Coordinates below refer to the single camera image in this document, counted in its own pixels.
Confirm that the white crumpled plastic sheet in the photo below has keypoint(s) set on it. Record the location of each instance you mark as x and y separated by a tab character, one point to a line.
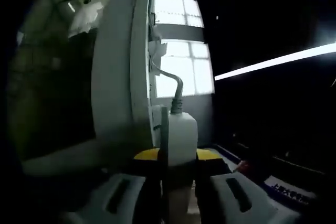
86	16

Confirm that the long ceiling light strip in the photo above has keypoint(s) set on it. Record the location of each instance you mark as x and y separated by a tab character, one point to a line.
275	62

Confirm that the white table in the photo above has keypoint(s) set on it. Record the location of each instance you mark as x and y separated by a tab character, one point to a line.
113	77

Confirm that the white power strip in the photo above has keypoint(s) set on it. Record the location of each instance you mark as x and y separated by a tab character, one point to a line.
182	140

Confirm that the person's left hand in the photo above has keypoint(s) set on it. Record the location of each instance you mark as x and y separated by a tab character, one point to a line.
181	203

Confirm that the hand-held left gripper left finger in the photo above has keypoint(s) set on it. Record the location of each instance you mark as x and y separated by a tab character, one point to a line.
126	195

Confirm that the wide window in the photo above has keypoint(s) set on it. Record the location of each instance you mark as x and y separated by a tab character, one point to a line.
183	72

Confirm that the narrow window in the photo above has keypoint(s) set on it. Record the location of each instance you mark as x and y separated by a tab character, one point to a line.
178	11

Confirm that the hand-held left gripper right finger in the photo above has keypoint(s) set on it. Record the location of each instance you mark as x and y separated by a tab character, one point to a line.
223	197

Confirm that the blue white wall display board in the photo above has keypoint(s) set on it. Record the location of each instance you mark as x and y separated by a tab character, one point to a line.
288	192

